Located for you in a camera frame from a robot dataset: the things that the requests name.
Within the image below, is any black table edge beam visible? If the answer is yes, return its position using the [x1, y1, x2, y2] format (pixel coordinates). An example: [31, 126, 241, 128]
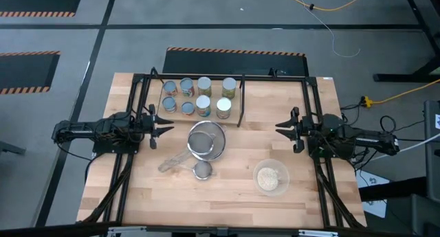
[0, 221, 440, 237]

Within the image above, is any short can pink white label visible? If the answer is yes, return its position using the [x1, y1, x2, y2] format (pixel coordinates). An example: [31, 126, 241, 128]
[179, 77, 196, 98]

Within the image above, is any large metal mesh strainer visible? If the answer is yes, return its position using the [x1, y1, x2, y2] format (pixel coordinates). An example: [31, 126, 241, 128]
[157, 120, 228, 174]

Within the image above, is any short can teal white label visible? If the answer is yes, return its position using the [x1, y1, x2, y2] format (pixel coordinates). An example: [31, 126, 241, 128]
[161, 95, 177, 113]

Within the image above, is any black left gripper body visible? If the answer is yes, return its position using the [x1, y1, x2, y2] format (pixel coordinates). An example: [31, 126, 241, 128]
[140, 104, 159, 150]

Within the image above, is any black floor stand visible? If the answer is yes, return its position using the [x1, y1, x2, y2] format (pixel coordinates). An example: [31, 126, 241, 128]
[343, 0, 440, 83]

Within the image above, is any medium metal mesh strainer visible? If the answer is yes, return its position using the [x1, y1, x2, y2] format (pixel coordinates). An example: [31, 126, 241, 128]
[157, 131, 215, 174]

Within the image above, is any short tin can grey lid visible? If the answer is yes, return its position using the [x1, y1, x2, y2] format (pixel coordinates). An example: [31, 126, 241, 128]
[180, 101, 196, 117]

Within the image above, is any small metal mesh strainer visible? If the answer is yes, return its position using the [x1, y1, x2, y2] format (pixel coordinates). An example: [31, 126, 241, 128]
[177, 159, 216, 181]

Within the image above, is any tall tin can colourful label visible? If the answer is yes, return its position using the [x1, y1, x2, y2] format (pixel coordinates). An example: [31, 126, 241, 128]
[195, 94, 212, 118]

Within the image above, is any white paper sheet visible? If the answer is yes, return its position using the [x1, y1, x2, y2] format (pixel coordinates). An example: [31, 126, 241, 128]
[355, 167, 388, 219]

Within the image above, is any grey stand foot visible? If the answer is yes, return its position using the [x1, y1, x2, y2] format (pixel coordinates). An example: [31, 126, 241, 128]
[0, 140, 27, 156]

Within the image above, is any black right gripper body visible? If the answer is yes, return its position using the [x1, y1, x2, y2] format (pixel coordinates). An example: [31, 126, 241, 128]
[291, 106, 312, 155]

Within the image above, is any yellow floor cable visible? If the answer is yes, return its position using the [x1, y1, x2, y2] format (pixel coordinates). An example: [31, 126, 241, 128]
[277, 0, 372, 12]

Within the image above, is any black furniture block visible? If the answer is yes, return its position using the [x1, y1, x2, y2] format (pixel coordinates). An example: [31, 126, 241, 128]
[359, 177, 440, 237]

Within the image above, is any black metal rig frame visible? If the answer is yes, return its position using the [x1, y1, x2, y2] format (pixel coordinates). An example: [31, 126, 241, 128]
[76, 71, 368, 231]

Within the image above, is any tall tin can olive label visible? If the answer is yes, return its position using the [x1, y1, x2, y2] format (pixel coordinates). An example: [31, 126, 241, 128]
[215, 97, 233, 120]
[221, 77, 238, 100]
[197, 76, 213, 98]

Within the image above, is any yellow cable with plug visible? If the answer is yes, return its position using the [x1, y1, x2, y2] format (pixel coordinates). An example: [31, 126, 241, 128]
[360, 78, 440, 109]

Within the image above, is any beige grain heap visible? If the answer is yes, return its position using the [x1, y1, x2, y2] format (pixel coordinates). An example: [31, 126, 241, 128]
[256, 166, 280, 192]

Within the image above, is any pineapple rings tin can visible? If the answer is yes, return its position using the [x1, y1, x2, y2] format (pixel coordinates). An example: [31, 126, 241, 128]
[162, 80, 179, 97]

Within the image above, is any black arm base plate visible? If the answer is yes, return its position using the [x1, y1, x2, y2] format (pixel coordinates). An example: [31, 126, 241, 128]
[307, 128, 355, 159]
[91, 125, 141, 155]

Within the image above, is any black hazard-striped floor mat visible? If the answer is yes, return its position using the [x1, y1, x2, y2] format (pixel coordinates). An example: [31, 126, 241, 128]
[0, 0, 84, 18]
[162, 47, 309, 77]
[0, 50, 61, 95]

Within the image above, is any light grey hose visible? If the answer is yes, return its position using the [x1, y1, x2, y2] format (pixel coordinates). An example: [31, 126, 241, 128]
[357, 133, 440, 166]

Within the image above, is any thin white floor cable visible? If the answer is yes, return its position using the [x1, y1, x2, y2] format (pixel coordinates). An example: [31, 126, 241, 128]
[294, 0, 361, 58]

